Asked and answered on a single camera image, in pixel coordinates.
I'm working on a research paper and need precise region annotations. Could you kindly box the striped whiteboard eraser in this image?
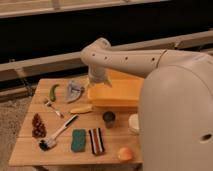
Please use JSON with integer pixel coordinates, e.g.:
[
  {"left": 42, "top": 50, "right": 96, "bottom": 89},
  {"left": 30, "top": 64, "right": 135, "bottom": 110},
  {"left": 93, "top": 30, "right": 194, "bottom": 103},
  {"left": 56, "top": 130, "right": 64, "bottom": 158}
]
[{"left": 89, "top": 128, "right": 105, "bottom": 155}]

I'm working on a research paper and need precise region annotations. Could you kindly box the yellow plastic tray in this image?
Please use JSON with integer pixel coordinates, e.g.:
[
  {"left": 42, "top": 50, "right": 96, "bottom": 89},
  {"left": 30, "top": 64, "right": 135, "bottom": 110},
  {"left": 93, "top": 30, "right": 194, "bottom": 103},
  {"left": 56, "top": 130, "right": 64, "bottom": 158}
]
[{"left": 87, "top": 69, "right": 144, "bottom": 107}]

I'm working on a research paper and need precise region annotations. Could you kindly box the yellow banana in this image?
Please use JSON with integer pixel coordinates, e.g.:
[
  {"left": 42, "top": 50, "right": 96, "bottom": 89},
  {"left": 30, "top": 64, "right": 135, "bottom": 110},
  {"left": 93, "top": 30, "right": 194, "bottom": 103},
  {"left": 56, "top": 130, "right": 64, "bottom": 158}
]
[{"left": 70, "top": 105, "right": 93, "bottom": 114}]

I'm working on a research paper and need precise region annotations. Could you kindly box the bunch of dark grapes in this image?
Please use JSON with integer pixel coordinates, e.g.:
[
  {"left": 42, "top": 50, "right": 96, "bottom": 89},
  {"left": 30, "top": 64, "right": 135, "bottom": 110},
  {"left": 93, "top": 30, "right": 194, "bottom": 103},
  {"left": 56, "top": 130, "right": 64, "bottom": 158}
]
[{"left": 32, "top": 113, "right": 46, "bottom": 138}]

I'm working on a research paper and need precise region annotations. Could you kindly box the wooden table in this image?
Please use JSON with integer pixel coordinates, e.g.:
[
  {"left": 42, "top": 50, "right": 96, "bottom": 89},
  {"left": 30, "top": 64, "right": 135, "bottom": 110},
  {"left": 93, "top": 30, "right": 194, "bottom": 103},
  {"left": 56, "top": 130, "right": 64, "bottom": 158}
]
[{"left": 9, "top": 79, "right": 142, "bottom": 166}]

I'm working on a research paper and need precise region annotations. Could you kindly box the small metal tool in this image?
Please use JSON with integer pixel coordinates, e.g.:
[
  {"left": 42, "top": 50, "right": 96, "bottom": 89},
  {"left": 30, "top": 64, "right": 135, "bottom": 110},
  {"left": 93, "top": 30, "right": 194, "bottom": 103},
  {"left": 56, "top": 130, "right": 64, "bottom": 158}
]
[{"left": 44, "top": 100, "right": 64, "bottom": 118}]

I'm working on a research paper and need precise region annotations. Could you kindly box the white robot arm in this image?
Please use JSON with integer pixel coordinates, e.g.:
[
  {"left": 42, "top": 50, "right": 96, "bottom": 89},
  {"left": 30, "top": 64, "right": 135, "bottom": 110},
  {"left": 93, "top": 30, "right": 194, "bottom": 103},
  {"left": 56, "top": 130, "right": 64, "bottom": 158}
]
[{"left": 81, "top": 38, "right": 213, "bottom": 171}]

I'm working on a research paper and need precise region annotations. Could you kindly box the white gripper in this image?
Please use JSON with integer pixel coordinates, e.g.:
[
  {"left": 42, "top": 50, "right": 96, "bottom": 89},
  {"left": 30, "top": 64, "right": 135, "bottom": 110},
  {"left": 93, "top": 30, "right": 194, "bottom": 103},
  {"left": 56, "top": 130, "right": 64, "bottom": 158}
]
[{"left": 88, "top": 66, "right": 111, "bottom": 87}]

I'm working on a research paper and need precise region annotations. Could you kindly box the green sponge eraser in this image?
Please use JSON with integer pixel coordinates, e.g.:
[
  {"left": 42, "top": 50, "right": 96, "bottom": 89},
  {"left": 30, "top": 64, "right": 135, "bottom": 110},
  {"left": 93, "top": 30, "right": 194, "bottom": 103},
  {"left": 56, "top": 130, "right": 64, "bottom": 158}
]
[{"left": 71, "top": 129, "right": 86, "bottom": 152}]

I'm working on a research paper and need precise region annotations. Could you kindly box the grey crumpled cloth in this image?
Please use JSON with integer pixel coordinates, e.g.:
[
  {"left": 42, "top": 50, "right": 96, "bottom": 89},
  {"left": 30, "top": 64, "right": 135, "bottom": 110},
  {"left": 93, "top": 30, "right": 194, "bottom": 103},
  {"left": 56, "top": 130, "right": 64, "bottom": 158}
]
[{"left": 66, "top": 80, "right": 85, "bottom": 103}]

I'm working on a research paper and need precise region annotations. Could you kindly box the green chili pepper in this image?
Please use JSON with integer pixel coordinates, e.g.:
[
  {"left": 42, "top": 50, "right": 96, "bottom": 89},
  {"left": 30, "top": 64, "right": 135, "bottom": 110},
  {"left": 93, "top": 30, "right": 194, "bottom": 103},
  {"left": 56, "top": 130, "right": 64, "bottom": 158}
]
[{"left": 49, "top": 84, "right": 59, "bottom": 102}]

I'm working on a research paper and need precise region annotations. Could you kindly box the orange peach fruit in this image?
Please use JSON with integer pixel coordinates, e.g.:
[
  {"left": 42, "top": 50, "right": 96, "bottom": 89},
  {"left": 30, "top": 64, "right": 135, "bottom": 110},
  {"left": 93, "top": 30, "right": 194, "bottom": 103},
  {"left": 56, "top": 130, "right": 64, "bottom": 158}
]
[{"left": 118, "top": 147, "right": 133, "bottom": 161}]

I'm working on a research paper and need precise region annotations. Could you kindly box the dark small cup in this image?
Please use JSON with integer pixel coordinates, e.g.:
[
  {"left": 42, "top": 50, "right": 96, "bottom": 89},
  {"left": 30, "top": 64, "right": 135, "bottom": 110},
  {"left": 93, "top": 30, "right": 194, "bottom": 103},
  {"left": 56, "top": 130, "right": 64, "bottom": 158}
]
[{"left": 103, "top": 111, "right": 116, "bottom": 128}]

